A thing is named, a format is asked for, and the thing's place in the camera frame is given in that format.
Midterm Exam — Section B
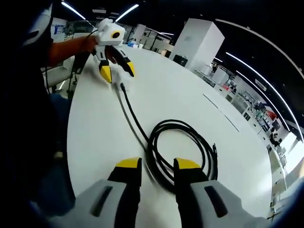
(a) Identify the black bin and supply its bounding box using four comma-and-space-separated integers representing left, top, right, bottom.
173, 54, 189, 67

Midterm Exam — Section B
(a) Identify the black Type-C cable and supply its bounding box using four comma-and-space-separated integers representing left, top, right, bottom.
119, 82, 219, 193

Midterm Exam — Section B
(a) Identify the long ceiling light strip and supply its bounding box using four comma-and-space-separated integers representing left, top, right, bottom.
236, 70, 291, 132
225, 51, 304, 121

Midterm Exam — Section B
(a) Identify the white worn device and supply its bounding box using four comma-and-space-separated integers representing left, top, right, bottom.
22, 2, 54, 48

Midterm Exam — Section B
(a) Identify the white desk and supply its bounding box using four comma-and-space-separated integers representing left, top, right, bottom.
67, 46, 273, 218

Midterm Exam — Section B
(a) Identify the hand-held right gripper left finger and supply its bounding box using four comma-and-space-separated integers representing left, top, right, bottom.
76, 156, 143, 228

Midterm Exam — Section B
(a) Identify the white square pillar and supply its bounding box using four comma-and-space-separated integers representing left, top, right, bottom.
169, 17, 226, 72

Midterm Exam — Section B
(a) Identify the person in dark clothes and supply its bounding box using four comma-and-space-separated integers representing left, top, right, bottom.
0, 35, 77, 216

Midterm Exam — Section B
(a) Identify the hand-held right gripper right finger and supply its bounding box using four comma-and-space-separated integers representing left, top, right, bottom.
172, 157, 245, 228

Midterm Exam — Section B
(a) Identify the white office chair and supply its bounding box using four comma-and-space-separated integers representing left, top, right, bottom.
43, 56, 78, 94

